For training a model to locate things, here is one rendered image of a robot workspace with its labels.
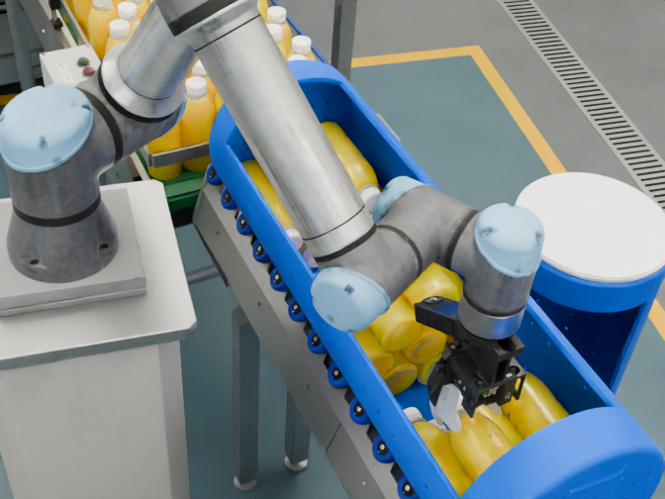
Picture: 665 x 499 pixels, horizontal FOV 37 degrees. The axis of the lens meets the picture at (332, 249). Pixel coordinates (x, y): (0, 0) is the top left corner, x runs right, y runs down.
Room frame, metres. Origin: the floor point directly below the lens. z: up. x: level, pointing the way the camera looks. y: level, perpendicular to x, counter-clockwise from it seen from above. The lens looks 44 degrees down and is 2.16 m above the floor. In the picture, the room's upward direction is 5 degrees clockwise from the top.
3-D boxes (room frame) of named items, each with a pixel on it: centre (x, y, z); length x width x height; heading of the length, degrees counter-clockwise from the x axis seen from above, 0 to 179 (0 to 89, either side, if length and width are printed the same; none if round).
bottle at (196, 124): (1.54, 0.28, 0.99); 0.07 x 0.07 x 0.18
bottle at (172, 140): (1.51, 0.34, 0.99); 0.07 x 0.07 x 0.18
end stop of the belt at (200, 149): (1.55, 0.18, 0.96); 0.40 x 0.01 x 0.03; 120
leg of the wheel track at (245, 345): (1.39, 0.17, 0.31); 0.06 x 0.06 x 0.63; 30
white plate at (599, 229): (1.31, -0.45, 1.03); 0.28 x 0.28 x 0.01
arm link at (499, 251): (0.80, -0.19, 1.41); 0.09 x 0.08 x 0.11; 58
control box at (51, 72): (1.52, 0.49, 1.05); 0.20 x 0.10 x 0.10; 30
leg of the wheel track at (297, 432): (1.46, 0.05, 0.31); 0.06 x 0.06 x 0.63; 30
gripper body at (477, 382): (0.79, -0.19, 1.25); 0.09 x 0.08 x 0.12; 30
